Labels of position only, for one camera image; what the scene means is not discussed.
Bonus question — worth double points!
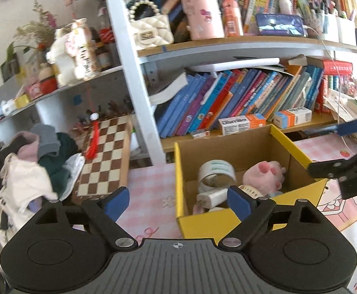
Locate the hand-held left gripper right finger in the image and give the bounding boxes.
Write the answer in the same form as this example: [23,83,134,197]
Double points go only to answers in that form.
[221,186,327,247]

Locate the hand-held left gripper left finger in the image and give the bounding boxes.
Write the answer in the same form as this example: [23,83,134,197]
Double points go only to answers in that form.
[32,186,137,250]

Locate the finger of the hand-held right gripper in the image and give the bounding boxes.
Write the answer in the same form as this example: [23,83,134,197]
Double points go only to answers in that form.
[328,115,357,137]
[307,155,357,181]

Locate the white strap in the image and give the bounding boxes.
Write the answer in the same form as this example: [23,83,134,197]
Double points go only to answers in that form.
[238,184,262,195]

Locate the white charger adapter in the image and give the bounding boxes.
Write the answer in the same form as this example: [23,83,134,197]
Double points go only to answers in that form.
[196,188,228,208]

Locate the pink plush toy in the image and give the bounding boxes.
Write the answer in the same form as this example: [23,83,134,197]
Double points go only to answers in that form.
[243,161,287,198]

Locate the clear tape roll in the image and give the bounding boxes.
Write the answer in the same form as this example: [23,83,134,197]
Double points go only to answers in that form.
[198,160,237,191]

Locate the yellow cardboard box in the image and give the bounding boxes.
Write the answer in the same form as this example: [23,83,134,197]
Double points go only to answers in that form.
[174,124,329,239]

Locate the stack of papers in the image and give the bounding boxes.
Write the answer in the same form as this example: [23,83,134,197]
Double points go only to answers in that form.
[322,91,357,147]

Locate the wooden chessboard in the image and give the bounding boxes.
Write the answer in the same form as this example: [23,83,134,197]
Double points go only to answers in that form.
[76,115,134,198]

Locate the orange and white box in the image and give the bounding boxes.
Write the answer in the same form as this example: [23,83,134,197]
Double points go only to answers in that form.
[273,107,313,129]

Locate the red tassel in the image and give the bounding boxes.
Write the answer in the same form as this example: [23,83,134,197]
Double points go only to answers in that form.
[84,114,101,160]

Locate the white box with orange end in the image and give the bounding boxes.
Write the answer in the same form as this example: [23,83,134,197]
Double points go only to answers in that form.
[218,114,267,136]

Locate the pile of clothes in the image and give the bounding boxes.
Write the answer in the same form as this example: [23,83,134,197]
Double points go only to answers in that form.
[0,123,86,248]

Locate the white pen holder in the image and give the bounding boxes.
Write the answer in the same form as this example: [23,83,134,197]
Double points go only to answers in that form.
[319,12,357,45]

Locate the row of colourful books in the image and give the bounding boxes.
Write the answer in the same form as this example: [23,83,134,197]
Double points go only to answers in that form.
[155,64,326,138]

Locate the thick white book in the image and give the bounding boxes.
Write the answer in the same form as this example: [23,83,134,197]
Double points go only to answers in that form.
[149,72,189,105]

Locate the dark blue box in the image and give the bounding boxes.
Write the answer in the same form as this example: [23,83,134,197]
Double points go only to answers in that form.
[255,13,306,37]

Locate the white flat board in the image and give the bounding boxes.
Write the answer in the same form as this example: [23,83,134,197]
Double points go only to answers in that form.
[190,57,281,74]

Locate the white bookshelf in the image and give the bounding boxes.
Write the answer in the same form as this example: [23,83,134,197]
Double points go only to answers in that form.
[0,0,357,167]

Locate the red jar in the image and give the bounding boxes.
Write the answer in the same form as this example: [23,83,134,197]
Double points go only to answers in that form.
[38,63,59,96]

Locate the white bottle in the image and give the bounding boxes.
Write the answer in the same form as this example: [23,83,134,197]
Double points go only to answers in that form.
[277,0,291,15]

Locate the white plush doll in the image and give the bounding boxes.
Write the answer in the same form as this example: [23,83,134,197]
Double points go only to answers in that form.
[46,18,101,87]

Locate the pink bottle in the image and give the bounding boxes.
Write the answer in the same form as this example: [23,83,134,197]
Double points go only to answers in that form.
[221,0,244,37]

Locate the white quilted handbag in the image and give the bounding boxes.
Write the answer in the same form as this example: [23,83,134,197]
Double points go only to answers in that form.
[126,0,175,49]

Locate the dried flowers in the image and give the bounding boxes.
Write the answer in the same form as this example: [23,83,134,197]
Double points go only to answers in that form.
[6,1,59,65]

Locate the pink tumbler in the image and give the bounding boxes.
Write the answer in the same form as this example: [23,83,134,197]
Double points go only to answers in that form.
[180,0,226,41]

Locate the white cable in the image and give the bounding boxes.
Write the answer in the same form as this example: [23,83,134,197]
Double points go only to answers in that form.
[303,25,352,147]

